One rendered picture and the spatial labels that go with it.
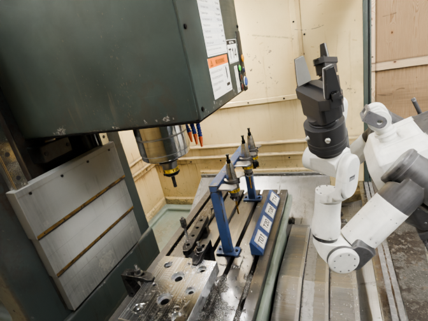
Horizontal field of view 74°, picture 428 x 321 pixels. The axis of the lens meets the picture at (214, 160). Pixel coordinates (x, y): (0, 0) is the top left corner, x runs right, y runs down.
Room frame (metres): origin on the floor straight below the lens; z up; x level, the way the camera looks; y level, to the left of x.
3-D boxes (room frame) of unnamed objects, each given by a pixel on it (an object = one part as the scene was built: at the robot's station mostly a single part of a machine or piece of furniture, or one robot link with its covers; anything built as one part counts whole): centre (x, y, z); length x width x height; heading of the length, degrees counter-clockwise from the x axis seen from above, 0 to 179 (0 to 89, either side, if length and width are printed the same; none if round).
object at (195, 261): (0.91, 0.12, 0.97); 0.13 x 0.03 x 0.15; 155
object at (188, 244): (1.11, 0.15, 0.93); 0.26 x 0.05 x 0.06; 160
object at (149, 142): (0.87, 0.14, 1.49); 0.16 x 0.16 x 0.12
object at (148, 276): (0.86, 0.36, 0.97); 0.13 x 0.03 x 0.15; 65
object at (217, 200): (1.00, 0.02, 1.05); 0.10 x 0.05 x 0.30; 65
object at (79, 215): (1.06, 0.55, 1.16); 0.48 x 0.05 x 0.51; 155
